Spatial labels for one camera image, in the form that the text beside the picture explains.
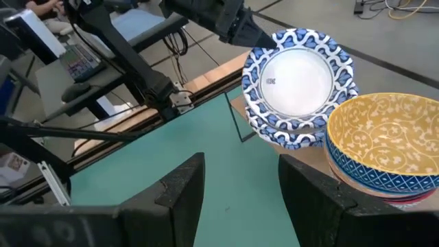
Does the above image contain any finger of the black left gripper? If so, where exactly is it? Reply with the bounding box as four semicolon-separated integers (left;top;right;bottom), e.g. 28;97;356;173
229;15;278;49

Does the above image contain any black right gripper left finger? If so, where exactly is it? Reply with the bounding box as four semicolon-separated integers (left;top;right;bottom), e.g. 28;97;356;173
0;152;206;247

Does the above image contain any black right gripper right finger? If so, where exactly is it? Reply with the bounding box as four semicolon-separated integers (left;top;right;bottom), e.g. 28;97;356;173
278;154;439;247

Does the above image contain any blue patterned ceramic bowl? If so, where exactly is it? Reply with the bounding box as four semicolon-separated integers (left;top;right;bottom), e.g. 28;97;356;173
324;133;439;195

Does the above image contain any red and white ceramic bowl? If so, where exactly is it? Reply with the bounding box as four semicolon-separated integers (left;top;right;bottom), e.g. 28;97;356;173
329;161;436;209

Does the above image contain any blue patterned paper bowl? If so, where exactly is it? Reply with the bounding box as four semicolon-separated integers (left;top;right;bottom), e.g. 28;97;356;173
241;27;355;132
244;82;359;140
252;116;325;151

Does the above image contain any yellow patterned ceramic bowl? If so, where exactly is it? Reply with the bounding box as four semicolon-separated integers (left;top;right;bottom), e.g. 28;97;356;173
325;92;439;178

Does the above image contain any grey monitor with blue screen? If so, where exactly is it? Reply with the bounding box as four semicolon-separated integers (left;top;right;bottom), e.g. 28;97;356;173
102;6;190;52

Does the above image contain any green table mat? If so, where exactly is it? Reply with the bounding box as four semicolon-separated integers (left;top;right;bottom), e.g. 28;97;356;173
70;85;302;247

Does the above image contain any silver aluminium extrusion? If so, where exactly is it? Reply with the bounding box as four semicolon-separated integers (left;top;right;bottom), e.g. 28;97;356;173
36;160;72;207

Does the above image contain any colourful backlit keyboard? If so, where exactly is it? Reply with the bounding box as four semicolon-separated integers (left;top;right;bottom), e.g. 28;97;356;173
58;43;106;83

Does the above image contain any black rounded device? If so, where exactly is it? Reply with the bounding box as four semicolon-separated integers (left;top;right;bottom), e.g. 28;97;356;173
60;82;92;104

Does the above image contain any white box with QR code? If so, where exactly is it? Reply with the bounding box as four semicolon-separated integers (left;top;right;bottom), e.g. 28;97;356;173
0;150;32;185

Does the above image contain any person's hand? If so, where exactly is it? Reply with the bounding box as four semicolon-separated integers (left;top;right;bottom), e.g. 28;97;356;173
25;0;65;18

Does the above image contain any white slab device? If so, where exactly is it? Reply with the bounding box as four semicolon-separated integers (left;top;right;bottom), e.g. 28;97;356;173
2;8;67;64

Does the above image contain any black cable coil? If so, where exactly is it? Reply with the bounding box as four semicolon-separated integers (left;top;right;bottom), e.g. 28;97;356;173
163;29;189;58

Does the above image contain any grey left arm base plate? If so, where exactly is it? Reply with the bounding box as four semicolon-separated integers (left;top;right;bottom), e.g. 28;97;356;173
169;82;195;115

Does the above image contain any black metal table frame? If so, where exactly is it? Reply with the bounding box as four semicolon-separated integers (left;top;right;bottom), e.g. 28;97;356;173
0;73;244;207

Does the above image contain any yellow cable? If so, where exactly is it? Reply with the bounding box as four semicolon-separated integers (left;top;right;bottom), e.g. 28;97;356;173
387;0;429;21

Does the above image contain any white cable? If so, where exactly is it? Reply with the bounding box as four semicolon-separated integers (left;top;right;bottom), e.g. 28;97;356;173
383;0;439;13

